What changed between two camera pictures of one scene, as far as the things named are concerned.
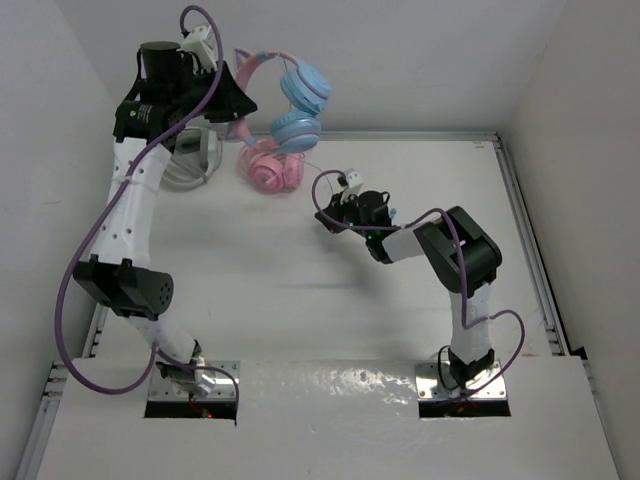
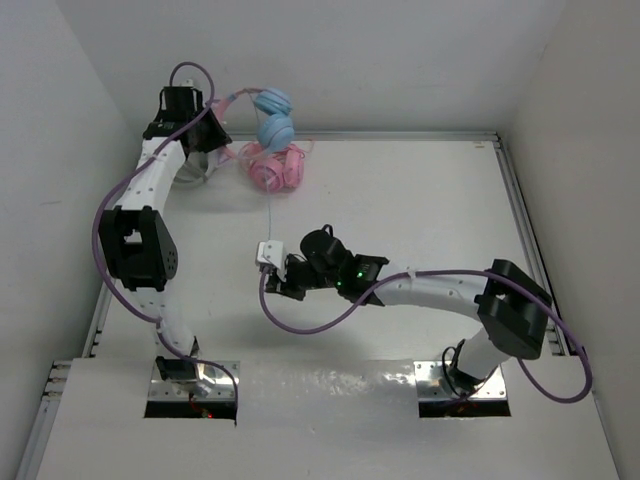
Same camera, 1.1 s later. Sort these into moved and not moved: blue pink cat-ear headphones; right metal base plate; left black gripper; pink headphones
Moved: blue pink cat-ear headphones; left black gripper
Not moved: right metal base plate; pink headphones
